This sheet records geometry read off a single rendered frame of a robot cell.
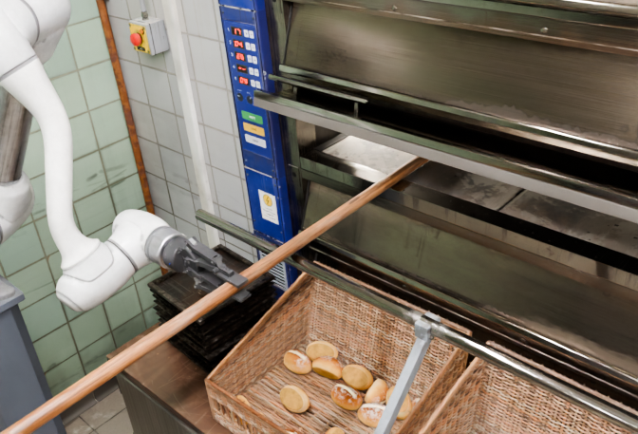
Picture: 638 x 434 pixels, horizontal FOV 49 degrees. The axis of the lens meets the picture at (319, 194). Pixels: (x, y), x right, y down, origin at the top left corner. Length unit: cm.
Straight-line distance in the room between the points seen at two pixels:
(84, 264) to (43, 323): 122
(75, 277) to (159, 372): 71
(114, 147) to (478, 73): 158
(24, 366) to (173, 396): 42
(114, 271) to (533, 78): 100
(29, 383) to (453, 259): 123
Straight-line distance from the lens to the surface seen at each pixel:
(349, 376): 207
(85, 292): 164
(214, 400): 202
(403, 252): 190
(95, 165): 270
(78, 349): 297
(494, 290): 178
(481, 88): 154
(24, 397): 221
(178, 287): 221
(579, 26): 141
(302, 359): 212
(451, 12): 154
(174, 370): 227
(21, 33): 165
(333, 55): 178
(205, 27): 215
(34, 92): 163
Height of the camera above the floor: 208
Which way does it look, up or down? 30 degrees down
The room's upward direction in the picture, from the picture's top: 5 degrees counter-clockwise
